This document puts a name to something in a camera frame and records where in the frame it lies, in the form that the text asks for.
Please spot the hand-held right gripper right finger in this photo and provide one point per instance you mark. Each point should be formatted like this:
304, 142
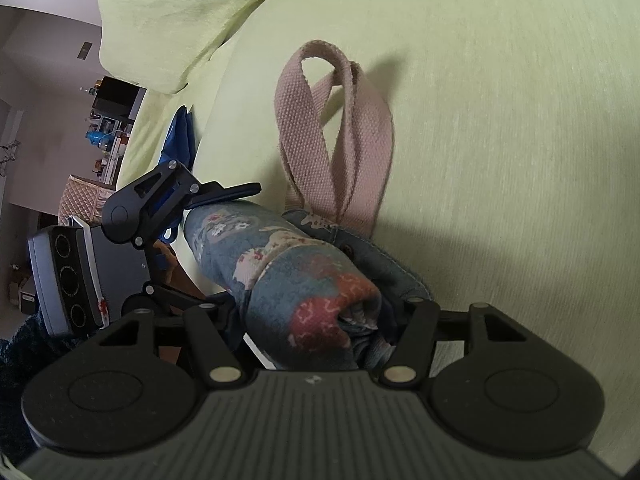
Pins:
422, 325

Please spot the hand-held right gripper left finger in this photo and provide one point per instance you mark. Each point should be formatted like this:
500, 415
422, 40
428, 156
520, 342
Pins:
210, 330

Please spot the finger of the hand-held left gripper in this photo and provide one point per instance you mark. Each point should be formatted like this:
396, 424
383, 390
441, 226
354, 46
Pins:
172, 296
186, 182

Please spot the cat print denim bag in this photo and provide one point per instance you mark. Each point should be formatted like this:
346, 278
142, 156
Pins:
280, 270

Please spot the blue shopping bag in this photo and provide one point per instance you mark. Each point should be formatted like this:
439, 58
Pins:
182, 140

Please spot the beige quilted furniture cover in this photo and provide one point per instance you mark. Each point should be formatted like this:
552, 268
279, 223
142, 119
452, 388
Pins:
85, 200

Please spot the blue jar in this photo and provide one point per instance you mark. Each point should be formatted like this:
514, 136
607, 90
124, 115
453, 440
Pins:
96, 139

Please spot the black cabinet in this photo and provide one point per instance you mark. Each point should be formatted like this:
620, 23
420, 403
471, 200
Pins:
117, 97

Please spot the person's dark blue clothing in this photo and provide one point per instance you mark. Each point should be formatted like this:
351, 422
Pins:
25, 360

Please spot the light green sofa cover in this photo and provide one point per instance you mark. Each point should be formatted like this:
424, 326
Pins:
500, 110

